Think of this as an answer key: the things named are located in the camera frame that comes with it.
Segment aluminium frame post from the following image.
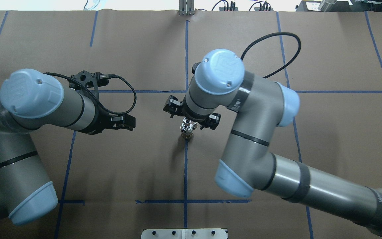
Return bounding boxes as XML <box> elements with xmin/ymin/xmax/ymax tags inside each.
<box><xmin>178</xmin><ymin>0</ymin><xmax>195</xmax><ymax>16</ymax></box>

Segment silver cylinder weight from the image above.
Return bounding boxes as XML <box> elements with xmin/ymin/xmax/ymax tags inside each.
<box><xmin>318</xmin><ymin>0</ymin><xmax>337</xmax><ymax>12</ymax></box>

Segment white brass PPR valve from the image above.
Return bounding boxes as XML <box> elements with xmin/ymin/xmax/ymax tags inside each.
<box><xmin>180</xmin><ymin>118</ymin><xmax>197</xmax><ymax>140</ymax></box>

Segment black camera cable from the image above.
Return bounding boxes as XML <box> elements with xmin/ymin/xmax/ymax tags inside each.
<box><xmin>240</xmin><ymin>32</ymin><xmax>302</xmax><ymax>79</ymax></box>
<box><xmin>42</xmin><ymin>72</ymin><xmax>137</xmax><ymax>116</ymax></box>

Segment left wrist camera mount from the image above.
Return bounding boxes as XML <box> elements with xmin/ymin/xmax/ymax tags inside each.
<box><xmin>69</xmin><ymin>71</ymin><xmax>106</xmax><ymax>99</ymax></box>

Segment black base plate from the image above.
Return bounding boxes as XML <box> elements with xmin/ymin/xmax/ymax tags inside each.
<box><xmin>295</xmin><ymin>0</ymin><xmax>353</xmax><ymax>12</ymax></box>

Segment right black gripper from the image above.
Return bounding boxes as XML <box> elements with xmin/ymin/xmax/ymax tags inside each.
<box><xmin>163</xmin><ymin>95</ymin><xmax>222</xmax><ymax>130</ymax></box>

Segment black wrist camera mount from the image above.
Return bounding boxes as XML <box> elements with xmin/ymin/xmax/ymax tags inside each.
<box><xmin>191</xmin><ymin>62</ymin><xmax>201</xmax><ymax>75</ymax></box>

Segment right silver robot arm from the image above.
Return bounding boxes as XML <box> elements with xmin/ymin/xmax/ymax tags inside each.
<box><xmin>163</xmin><ymin>49</ymin><xmax>382</xmax><ymax>237</ymax></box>

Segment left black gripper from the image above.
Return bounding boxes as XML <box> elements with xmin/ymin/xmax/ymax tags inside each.
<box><xmin>85</xmin><ymin>102</ymin><xmax>136</xmax><ymax>135</ymax></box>

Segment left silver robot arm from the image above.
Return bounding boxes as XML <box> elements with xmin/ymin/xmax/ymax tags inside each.
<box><xmin>0</xmin><ymin>69</ymin><xmax>137</xmax><ymax>226</ymax></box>

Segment white pedestal column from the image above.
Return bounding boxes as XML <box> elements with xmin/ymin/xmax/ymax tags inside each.
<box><xmin>141</xmin><ymin>228</ymin><xmax>229</xmax><ymax>239</ymax></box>

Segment left black camera cable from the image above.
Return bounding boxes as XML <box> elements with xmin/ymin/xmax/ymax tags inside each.
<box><xmin>42</xmin><ymin>72</ymin><xmax>137</xmax><ymax>116</ymax></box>

